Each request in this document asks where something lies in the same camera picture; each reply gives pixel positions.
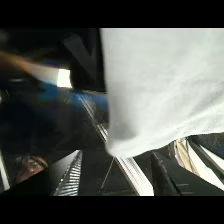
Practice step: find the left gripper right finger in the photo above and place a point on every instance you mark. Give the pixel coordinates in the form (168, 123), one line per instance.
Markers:
(173, 180)

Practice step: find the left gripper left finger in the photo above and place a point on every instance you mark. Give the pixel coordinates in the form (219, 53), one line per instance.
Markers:
(53, 178)

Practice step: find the white garment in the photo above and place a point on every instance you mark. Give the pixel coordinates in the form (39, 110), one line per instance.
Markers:
(160, 90)

